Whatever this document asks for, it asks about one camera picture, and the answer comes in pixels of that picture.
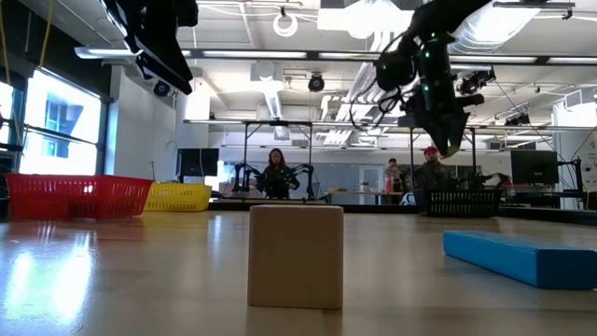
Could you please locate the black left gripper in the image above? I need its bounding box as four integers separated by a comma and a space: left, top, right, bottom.
100, 0, 200, 97

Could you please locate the black plastic basket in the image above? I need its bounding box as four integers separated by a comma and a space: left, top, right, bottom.
422, 189, 504, 219

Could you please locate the yellow plastic basket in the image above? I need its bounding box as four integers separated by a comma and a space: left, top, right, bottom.
143, 182, 214, 213

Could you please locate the long blue block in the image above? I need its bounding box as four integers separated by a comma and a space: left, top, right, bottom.
442, 230, 597, 290

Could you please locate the ceiling light bar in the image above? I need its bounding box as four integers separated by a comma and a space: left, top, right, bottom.
181, 49, 309, 61
74, 46, 144, 61
450, 54, 540, 65

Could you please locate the black monitor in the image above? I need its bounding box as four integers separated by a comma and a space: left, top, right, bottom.
509, 148, 560, 187
175, 147, 220, 184

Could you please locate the large window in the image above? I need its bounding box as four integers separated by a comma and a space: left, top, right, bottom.
18, 68, 103, 177

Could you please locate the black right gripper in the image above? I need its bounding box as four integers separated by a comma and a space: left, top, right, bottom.
403, 60, 486, 158

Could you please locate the black background station frame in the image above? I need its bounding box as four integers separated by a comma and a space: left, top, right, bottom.
242, 119, 314, 201

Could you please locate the black aluminium table frame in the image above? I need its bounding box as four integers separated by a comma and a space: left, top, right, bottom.
207, 198, 597, 226

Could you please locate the red plastic basket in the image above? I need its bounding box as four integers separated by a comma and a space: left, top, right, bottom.
4, 173, 154, 220

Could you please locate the person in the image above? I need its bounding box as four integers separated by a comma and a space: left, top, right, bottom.
382, 157, 405, 195
413, 146, 451, 191
258, 147, 301, 201

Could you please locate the white coiled cable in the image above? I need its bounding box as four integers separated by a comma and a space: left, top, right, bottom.
272, 12, 299, 38

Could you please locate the wooden cube block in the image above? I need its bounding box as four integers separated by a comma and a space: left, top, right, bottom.
246, 203, 345, 310

